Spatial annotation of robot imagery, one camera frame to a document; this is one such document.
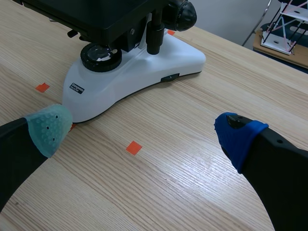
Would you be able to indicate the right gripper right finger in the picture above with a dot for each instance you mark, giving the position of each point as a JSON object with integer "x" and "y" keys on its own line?
{"x": 276, "y": 168}

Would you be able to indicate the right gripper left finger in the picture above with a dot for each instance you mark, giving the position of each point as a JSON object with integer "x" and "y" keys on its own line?
{"x": 21, "y": 149}

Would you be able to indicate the flat wooden board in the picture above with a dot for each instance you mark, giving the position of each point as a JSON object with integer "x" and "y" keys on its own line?
{"x": 264, "y": 48}

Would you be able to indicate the white tiered tower with straws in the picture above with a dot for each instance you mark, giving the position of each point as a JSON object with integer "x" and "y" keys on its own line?
{"x": 281, "y": 36}

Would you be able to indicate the white and black microscope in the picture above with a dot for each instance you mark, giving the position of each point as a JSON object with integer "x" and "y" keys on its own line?
{"x": 134, "y": 72}

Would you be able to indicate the thin grey metal leg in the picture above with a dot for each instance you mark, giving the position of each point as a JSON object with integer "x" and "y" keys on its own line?
{"x": 256, "y": 24}

